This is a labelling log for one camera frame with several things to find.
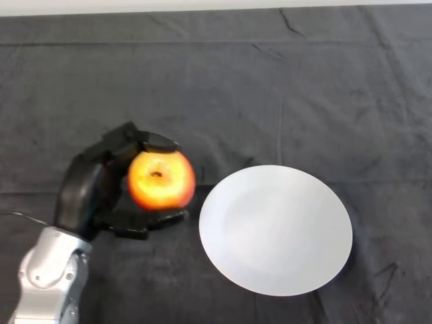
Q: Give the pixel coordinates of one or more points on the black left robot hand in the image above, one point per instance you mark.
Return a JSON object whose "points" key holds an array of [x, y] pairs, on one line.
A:
{"points": [[84, 189]]}

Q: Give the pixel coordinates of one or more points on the red yellow apple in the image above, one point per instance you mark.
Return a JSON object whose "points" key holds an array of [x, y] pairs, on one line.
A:
{"points": [[161, 180]]}

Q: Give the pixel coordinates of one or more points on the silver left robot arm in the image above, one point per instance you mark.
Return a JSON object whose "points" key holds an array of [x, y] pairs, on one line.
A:
{"points": [[47, 270]]}

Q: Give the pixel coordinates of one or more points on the white round plate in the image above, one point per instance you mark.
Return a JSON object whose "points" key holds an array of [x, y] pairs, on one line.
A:
{"points": [[275, 229]]}

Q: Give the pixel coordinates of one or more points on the black cloth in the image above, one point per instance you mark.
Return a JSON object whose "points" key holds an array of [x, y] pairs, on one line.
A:
{"points": [[236, 101]]}

